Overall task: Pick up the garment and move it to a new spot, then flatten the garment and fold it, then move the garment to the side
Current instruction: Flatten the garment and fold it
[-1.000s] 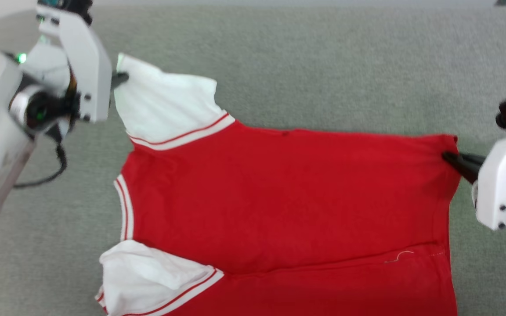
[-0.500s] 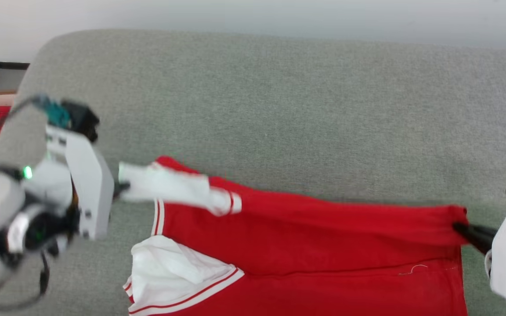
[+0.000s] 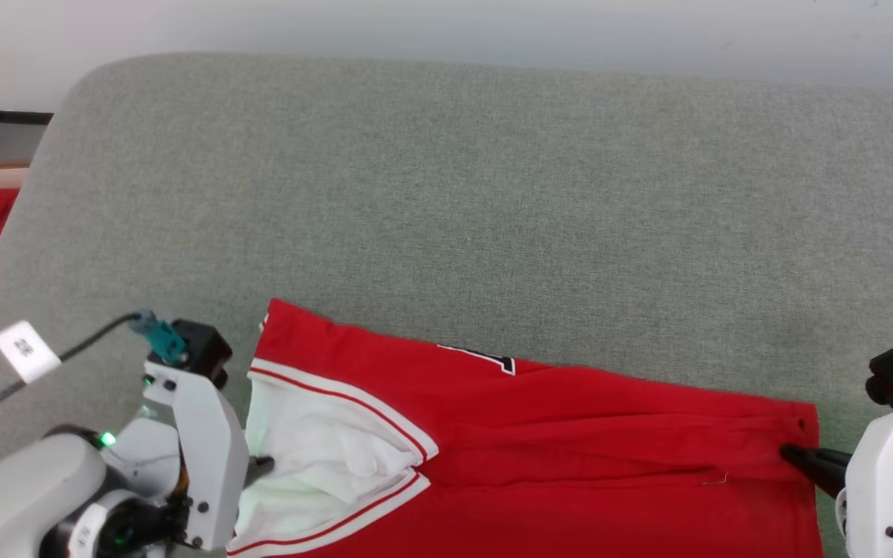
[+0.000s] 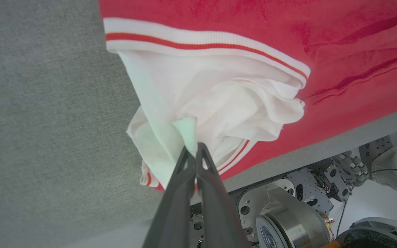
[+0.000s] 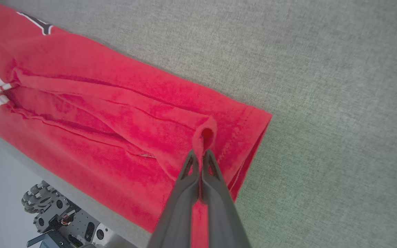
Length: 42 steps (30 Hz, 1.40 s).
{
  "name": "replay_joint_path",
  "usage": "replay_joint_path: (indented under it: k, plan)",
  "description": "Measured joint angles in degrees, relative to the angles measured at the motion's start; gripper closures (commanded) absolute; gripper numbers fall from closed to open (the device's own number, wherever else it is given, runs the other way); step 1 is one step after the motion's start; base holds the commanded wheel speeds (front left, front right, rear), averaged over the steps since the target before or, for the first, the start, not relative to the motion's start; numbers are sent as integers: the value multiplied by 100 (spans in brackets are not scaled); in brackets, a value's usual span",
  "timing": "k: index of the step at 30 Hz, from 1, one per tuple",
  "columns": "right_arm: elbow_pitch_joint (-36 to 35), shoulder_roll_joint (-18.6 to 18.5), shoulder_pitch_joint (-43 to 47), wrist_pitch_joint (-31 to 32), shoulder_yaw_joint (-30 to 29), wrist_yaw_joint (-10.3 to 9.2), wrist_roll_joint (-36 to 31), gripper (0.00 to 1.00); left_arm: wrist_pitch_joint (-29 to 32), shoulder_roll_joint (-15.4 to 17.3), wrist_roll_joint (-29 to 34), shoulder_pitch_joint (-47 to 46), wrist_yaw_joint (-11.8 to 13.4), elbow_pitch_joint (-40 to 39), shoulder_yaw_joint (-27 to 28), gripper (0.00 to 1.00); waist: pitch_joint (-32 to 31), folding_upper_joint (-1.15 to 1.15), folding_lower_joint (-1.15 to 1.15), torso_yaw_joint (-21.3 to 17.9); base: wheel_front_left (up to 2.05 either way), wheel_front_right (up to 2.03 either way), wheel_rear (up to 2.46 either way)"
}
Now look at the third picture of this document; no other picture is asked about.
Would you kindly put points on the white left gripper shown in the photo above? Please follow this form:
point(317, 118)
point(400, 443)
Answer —
point(206, 449)

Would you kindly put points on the red Bulls 23 jersey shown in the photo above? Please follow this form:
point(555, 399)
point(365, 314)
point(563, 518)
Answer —
point(570, 434)

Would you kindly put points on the teal left camera connector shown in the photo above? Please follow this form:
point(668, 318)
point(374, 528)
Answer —
point(160, 337)

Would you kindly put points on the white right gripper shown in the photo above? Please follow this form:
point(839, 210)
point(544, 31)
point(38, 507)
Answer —
point(888, 465)

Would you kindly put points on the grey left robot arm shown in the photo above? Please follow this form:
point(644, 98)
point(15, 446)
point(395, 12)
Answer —
point(12, 488)

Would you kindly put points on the black rectangular frame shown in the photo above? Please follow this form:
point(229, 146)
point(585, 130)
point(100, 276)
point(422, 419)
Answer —
point(12, 139)

